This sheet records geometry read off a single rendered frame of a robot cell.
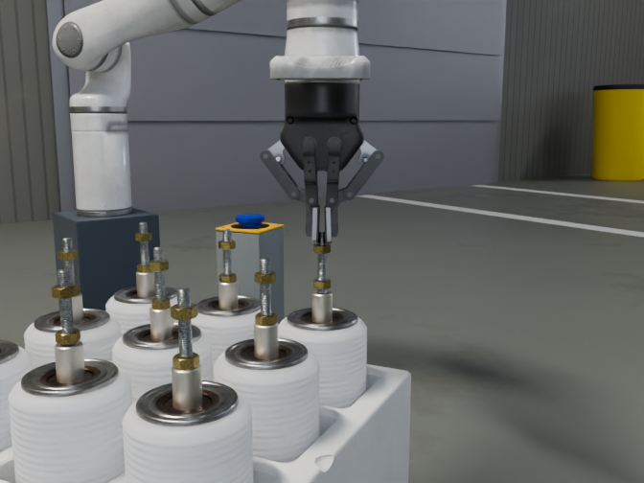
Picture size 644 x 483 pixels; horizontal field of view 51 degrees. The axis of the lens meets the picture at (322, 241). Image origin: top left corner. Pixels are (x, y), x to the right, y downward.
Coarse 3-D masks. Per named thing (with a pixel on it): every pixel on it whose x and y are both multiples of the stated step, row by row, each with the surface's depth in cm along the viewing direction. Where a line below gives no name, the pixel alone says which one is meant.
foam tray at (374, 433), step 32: (384, 384) 72; (320, 416) 65; (352, 416) 65; (384, 416) 69; (320, 448) 58; (352, 448) 61; (384, 448) 69; (0, 480) 53; (256, 480) 55; (288, 480) 53; (320, 480) 55; (352, 480) 62; (384, 480) 70
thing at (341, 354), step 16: (288, 336) 68; (304, 336) 67; (320, 336) 67; (336, 336) 67; (352, 336) 68; (320, 352) 67; (336, 352) 67; (352, 352) 68; (320, 368) 67; (336, 368) 68; (352, 368) 69; (320, 384) 68; (336, 384) 68; (352, 384) 69; (320, 400) 68; (336, 400) 68; (352, 400) 69
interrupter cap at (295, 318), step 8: (296, 312) 73; (304, 312) 73; (336, 312) 73; (344, 312) 73; (352, 312) 73; (288, 320) 70; (296, 320) 70; (304, 320) 71; (336, 320) 71; (344, 320) 70; (352, 320) 70; (304, 328) 68; (312, 328) 68; (320, 328) 68; (328, 328) 68; (336, 328) 68; (344, 328) 68
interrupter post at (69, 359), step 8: (56, 344) 55; (80, 344) 55; (56, 352) 54; (64, 352) 54; (72, 352) 54; (80, 352) 55; (56, 360) 54; (64, 360) 54; (72, 360) 54; (80, 360) 55; (56, 368) 55; (64, 368) 54; (72, 368) 54; (80, 368) 55; (64, 376) 54; (72, 376) 54; (80, 376) 55
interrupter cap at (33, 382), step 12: (84, 360) 59; (96, 360) 58; (36, 372) 56; (48, 372) 56; (84, 372) 57; (96, 372) 56; (108, 372) 56; (24, 384) 53; (36, 384) 53; (48, 384) 54; (60, 384) 54; (72, 384) 54; (84, 384) 53; (96, 384) 53; (48, 396) 52; (60, 396) 52
